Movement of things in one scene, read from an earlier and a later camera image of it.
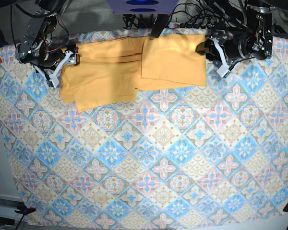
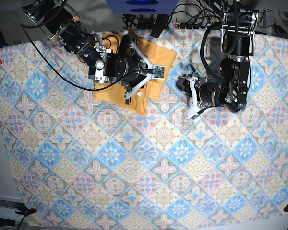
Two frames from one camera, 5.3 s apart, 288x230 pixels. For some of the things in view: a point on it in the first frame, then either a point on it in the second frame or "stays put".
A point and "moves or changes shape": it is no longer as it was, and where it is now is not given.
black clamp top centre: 160,23 stays put
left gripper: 49,58 → 125,67
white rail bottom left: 4,206 stays put
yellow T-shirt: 114,70 moves or changes shape
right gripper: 234,48 → 210,93
